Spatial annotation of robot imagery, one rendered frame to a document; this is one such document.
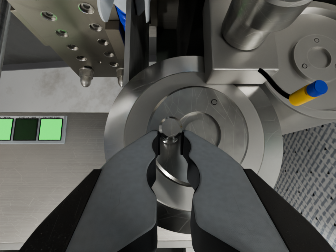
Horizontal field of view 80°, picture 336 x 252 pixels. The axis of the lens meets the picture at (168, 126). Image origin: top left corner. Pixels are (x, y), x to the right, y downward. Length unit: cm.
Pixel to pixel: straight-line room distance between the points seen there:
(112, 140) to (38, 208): 43
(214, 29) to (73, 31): 32
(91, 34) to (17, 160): 35
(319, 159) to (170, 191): 22
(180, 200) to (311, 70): 16
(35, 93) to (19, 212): 245
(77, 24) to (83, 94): 222
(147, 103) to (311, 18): 18
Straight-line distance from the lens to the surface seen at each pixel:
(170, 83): 18
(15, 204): 61
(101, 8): 21
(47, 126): 57
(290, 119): 22
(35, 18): 44
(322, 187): 33
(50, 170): 56
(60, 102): 274
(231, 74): 17
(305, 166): 35
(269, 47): 18
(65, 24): 43
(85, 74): 56
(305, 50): 24
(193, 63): 19
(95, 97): 254
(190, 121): 15
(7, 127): 63
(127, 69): 20
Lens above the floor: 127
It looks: 11 degrees down
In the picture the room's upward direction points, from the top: 180 degrees clockwise
